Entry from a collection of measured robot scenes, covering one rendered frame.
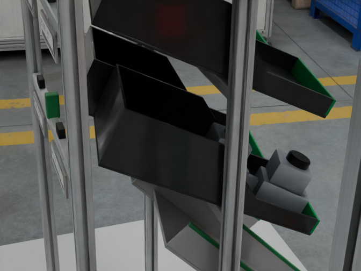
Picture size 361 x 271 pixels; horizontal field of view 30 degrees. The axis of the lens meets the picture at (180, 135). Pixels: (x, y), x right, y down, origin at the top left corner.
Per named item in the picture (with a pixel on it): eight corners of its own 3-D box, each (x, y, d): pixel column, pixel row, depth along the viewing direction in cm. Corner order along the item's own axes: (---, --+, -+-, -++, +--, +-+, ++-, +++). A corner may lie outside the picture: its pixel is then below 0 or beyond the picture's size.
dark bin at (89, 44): (237, 133, 106) (259, 93, 104) (258, 176, 95) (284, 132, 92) (70, 70, 97) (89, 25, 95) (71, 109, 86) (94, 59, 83)
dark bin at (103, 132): (280, 180, 94) (306, 136, 91) (310, 236, 82) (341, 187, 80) (92, 114, 85) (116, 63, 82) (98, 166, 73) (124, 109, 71)
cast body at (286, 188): (292, 202, 88) (319, 158, 85) (297, 220, 84) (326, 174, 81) (235, 177, 87) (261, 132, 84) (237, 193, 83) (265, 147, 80)
